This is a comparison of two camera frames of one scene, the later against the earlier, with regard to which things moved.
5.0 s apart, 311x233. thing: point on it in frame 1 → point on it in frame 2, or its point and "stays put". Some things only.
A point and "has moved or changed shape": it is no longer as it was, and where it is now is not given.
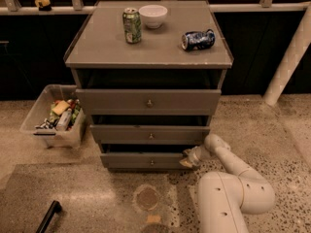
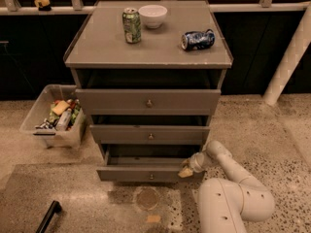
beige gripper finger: [189, 151] → [187, 161]
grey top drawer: [151, 101] stays put
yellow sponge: [60, 107] stays put
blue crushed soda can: [194, 41] stays put
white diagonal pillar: [291, 63] stays put
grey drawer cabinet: [151, 75] stays put
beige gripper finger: [185, 162] → [186, 173]
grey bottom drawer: [144, 161] has moved or changed shape
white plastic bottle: [63, 119] stays put
